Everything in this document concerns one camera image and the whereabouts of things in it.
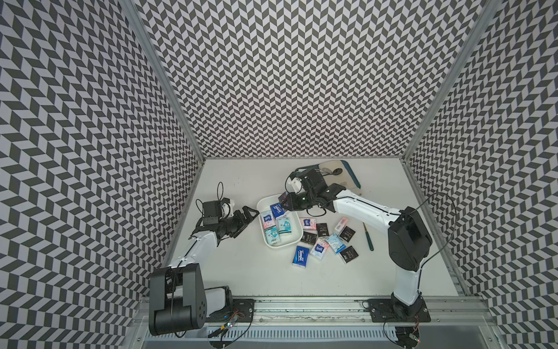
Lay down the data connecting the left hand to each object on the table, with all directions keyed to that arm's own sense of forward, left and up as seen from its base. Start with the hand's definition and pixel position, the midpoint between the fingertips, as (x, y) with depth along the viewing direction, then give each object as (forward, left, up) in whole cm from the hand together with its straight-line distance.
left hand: (252, 219), depth 87 cm
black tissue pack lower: (-12, -38, -7) cm, 41 cm away
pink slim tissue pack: (-1, -37, -3) cm, 37 cm away
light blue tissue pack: (-8, -34, -6) cm, 35 cm away
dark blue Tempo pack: (+7, -10, -4) cm, 12 cm away
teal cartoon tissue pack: (0, -13, -6) cm, 14 cm away
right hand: (+2, -13, +5) cm, 14 cm away
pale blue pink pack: (-10, -27, -5) cm, 29 cm away
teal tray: (+33, -29, -5) cm, 44 cm away
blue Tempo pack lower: (-13, -19, -5) cm, 24 cm away
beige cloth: (+26, -43, -7) cm, 51 cm away
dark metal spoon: (+29, -39, -4) cm, 49 cm away
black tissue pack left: (-6, -23, -6) cm, 24 cm away
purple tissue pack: (+4, -12, +9) cm, 16 cm away
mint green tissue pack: (-4, -8, -6) cm, 11 cm away
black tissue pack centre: (-2, -29, -7) cm, 30 cm away
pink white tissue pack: (+1, -23, -5) cm, 24 cm away
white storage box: (-8, -16, -1) cm, 18 cm away
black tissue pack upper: (-4, -39, -7) cm, 40 cm away
